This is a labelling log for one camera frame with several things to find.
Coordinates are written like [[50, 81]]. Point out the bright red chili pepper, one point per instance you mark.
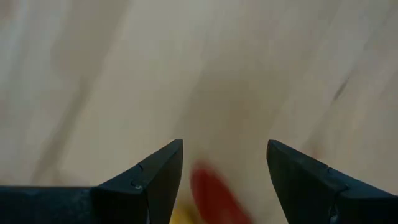
[[214, 196]]

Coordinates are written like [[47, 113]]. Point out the yellow lemon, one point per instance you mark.
[[183, 216]]

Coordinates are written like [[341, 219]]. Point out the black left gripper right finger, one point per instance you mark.
[[304, 186]]

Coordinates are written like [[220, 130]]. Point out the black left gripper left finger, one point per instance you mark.
[[149, 186]]

